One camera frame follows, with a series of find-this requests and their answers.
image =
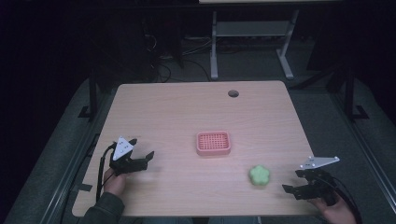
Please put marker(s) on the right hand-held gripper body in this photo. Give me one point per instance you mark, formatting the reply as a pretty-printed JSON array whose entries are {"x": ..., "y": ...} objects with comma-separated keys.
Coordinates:
[{"x": 320, "y": 183}]

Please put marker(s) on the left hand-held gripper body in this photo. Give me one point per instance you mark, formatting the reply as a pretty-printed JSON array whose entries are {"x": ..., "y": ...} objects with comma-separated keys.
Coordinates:
[{"x": 122, "y": 148}]

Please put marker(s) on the person's right hand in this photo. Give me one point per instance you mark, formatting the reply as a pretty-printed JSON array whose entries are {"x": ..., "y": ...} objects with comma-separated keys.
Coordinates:
[{"x": 337, "y": 214}]

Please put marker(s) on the person's left hand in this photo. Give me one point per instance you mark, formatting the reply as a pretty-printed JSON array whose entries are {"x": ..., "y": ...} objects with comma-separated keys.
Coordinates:
[{"x": 114, "y": 184}]

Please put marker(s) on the green flower-shaped soap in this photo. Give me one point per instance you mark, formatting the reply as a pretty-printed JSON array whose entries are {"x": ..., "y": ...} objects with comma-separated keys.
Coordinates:
[{"x": 259, "y": 175}]

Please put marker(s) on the black metal stand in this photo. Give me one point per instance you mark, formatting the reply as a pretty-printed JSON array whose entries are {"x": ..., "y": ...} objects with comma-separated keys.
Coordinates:
[
  {"x": 349, "y": 93},
  {"x": 92, "y": 95}
]

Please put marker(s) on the pink slotted soap dish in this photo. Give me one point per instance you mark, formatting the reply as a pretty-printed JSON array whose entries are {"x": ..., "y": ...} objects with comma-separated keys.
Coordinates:
[{"x": 213, "y": 143}]

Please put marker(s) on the grey metal floor rail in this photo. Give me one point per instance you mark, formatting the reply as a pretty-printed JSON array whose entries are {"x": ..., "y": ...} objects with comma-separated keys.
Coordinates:
[
  {"x": 70, "y": 174},
  {"x": 370, "y": 155}
]

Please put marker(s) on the white metal desk frame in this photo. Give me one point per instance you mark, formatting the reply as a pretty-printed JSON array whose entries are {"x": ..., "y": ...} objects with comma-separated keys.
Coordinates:
[{"x": 252, "y": 28}]

